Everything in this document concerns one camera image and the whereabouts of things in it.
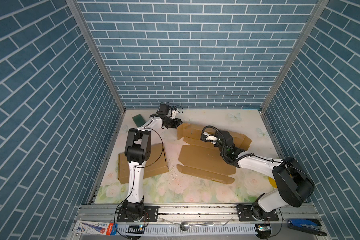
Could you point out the green sponge block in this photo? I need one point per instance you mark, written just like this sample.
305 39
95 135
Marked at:
139 120

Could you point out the white slotted cable duct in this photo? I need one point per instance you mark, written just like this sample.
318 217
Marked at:
171 230

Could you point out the blue black pliers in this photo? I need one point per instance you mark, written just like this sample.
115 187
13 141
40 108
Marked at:
309 226

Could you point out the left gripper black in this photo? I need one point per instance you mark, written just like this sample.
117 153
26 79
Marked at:
175 122

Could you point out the metal spoon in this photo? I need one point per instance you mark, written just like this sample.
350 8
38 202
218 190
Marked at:
185 226

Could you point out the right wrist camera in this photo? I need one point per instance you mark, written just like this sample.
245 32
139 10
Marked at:
210 138

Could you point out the white printed package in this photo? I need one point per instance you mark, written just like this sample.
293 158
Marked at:
95 228

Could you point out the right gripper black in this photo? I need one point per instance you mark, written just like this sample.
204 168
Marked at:
218 133

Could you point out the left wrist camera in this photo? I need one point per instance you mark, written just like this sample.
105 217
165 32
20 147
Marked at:
173 113

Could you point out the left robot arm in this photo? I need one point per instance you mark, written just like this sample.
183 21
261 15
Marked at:
138 150

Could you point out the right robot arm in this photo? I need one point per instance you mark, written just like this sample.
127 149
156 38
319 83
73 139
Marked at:
293 184

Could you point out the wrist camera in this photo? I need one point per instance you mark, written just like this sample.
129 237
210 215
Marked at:
173 113
210 138

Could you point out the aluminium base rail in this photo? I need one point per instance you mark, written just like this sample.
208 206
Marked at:
203 213

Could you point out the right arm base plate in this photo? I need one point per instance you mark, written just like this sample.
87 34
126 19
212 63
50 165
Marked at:
248 213

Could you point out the yellow pencil cup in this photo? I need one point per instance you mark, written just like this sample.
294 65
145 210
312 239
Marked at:
273 183

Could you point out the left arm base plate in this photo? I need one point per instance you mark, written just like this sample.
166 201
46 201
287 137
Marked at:
129 216

